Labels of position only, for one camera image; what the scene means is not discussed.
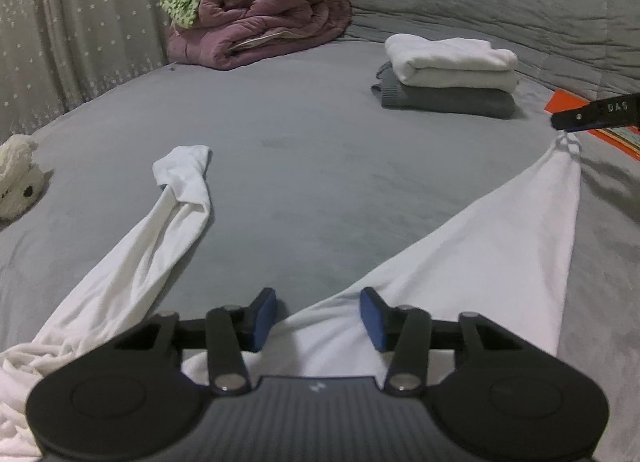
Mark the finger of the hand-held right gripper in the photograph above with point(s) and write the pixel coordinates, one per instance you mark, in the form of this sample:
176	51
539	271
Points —
600	112

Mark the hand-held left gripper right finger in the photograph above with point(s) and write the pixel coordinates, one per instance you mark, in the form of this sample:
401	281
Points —
375	317

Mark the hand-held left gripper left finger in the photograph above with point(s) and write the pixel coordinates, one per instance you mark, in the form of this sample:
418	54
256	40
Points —
262	317

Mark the white garment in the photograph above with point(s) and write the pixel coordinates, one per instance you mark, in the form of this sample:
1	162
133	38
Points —
450	60
500	267

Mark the small picture book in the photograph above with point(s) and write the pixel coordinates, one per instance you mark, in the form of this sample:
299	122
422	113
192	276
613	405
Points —
625	140

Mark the orange folder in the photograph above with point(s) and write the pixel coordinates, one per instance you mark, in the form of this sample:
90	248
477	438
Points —
562	102

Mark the folded grey garment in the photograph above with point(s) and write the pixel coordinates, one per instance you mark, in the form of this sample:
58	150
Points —
450	102

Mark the grey bed sheet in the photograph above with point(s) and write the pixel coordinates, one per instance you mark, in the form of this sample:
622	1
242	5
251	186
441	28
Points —
325	167

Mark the folded white garment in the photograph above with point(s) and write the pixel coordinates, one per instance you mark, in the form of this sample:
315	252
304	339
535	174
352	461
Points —
450	60

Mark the white plush dog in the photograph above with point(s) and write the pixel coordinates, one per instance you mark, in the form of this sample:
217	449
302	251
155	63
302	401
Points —
17	167

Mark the grey star-print curtain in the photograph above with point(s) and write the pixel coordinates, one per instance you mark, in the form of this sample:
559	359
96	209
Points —
75	17

